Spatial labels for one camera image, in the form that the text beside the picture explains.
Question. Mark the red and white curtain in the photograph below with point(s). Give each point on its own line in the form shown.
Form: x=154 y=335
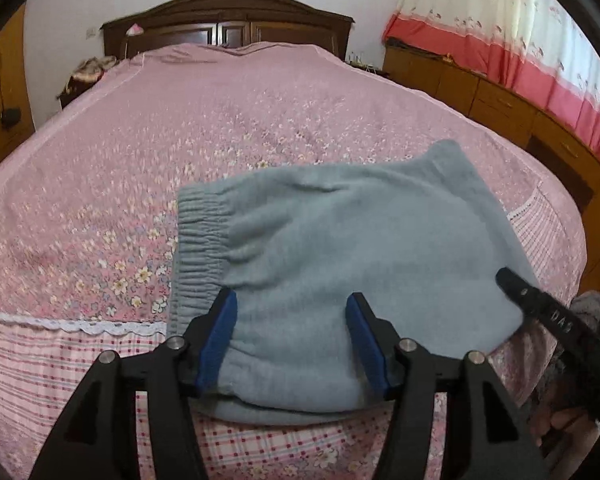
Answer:
x=505 y=20

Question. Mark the pink bedside lamp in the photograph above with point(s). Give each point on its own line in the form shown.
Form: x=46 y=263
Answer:
x=136 y=30

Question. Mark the person's right hand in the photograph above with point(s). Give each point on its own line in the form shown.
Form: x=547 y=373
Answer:
x=565 y=422

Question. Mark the dark wooden headboard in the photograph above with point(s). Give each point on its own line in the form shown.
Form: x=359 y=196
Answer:
x=230 y=12

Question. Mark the yellow wooden wardrobe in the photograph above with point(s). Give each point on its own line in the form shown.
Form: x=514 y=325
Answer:
x=0 y=75

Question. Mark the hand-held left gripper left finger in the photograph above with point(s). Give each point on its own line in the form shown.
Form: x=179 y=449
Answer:
x=220 y=341

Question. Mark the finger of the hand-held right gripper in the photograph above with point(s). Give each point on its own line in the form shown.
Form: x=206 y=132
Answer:
x=525 y=295

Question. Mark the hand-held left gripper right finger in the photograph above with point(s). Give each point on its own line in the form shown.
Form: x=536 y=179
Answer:
x=366 y=351

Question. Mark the pile of clothes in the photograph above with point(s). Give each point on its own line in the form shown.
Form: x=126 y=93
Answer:
x=94 y=67

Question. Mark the grey pants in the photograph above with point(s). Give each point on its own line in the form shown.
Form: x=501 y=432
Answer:
x=355 y=240

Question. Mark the dark wooden nightstand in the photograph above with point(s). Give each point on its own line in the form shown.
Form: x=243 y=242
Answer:
x=72 y=95

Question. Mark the orange wooden cabinet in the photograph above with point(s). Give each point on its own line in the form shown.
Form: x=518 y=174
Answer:
x=480 y=91

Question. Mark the pink floral bedspread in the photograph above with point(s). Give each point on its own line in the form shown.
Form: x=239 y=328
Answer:
x=130 y=160

